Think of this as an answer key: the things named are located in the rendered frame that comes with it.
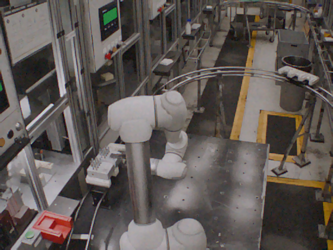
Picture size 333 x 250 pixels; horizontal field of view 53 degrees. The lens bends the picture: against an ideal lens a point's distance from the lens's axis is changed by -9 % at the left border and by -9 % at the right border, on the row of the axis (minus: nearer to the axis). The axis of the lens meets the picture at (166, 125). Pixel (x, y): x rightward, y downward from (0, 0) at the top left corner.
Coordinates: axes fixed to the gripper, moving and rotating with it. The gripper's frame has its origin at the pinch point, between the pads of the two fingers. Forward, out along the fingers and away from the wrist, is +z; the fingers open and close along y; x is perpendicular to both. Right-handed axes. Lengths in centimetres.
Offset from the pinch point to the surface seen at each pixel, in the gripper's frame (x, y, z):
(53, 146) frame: 4.6, 4.4, 40.0
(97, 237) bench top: 41.1, -22.3, -3.5
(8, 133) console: 60, 53, 16
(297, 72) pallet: -168, -4, -105
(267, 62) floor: -412, -91, -71
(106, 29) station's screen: -36, 65, 16
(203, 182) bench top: -19, -22, -47
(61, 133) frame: 0.1, 11.9, 35.3
